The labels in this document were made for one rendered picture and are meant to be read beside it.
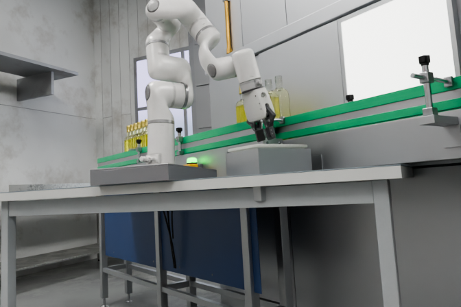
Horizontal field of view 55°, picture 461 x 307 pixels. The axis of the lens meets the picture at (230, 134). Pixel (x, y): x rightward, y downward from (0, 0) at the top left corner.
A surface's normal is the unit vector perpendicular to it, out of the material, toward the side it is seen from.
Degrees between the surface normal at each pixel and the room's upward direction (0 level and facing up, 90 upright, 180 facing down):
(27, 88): 90
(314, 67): 90
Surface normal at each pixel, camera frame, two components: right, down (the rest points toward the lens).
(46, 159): 0.89, -0.11
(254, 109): -0.74, 0.29
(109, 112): -0.44, -0.08
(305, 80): -0.81, -0.02
